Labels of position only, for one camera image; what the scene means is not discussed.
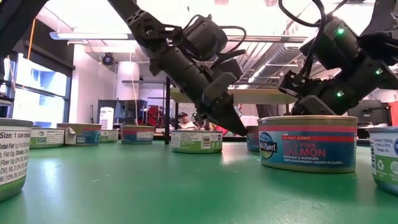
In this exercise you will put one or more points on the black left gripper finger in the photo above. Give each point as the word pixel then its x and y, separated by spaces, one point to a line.
pixel 220 102

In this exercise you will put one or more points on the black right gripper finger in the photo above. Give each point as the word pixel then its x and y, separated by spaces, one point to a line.
pixel 314 105

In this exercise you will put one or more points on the green label tuna can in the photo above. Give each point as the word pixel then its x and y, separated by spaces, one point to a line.
pixel 192 141
pixel 14 155
pixel 46 137
pixel 385 161
pixel 109 136

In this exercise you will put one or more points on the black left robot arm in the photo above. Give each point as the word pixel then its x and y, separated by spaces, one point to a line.
pixel 146 28

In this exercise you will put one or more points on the wooden shelf with black legs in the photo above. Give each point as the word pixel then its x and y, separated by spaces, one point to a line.
pixel 264 96

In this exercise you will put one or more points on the black monitor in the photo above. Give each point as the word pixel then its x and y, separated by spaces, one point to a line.
pixel 368 112

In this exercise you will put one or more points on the white cloth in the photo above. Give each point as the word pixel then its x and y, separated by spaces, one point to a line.
pixel 250 119

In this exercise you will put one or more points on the person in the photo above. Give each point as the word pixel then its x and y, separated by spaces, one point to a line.
pixel 186 123

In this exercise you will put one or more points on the dark cloth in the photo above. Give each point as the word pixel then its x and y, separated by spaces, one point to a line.
pixel 267 110

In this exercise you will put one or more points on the red panel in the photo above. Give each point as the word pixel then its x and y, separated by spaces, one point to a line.
pixel 394 113

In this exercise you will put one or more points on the red equipment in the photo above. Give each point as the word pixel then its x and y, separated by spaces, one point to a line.
pixel 155 115

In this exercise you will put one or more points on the dark blue cabinet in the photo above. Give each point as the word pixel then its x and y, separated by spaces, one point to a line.
pixel 133 109

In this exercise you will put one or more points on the black ceiling spotlight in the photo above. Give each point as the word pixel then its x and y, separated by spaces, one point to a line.
pixel 108 59

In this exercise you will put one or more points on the white air purifier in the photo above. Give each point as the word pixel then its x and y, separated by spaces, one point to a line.
pixel 106 118

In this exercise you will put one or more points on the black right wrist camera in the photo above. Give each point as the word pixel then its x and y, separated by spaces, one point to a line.
pixel 295 84

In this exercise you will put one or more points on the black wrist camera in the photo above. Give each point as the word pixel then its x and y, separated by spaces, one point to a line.
pixel 228 69
pixel 295 84

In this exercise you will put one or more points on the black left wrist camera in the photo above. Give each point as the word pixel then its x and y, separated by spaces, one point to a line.
pixel 228 69

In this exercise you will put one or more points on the window with black frame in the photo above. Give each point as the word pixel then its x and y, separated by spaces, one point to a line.
pixel 40 93

